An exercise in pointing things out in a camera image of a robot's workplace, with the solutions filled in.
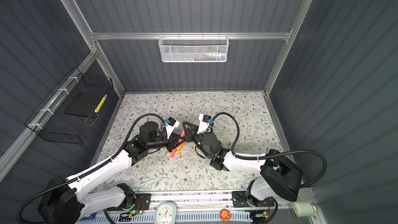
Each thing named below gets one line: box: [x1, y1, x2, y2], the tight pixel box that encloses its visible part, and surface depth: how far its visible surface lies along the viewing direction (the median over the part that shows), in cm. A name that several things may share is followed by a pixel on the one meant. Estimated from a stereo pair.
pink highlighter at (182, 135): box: [177, 129, 186, 143], surface depth 75 cm
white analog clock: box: [153, 201, 177, 224], surface depth 70 cm
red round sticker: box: [219, 208, 231, 222], surface depth 71 cm
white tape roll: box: [291, 201, 318, 218], surface depth 66 cm
